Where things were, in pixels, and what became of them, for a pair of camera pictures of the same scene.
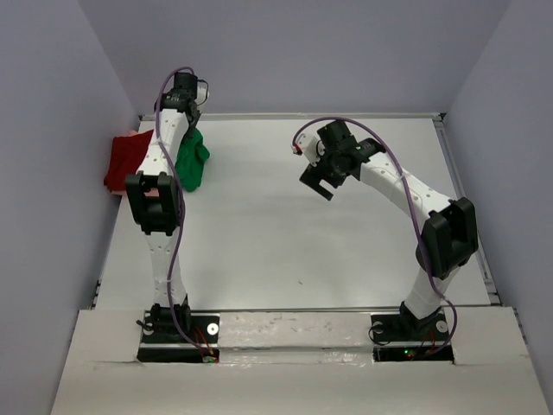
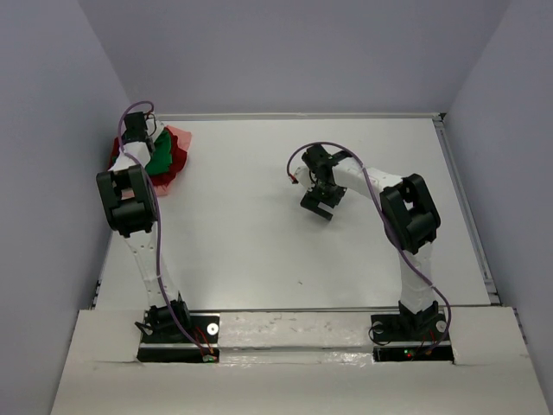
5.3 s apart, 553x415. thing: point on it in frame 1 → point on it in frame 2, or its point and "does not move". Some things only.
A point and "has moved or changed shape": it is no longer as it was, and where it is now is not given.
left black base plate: x=162 y=342 does not move
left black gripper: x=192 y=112 → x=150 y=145
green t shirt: x=190 y=160 has moved or changed shape
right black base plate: x=400 y=337 does not move
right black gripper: x=314 y=175 → x=312 y=201
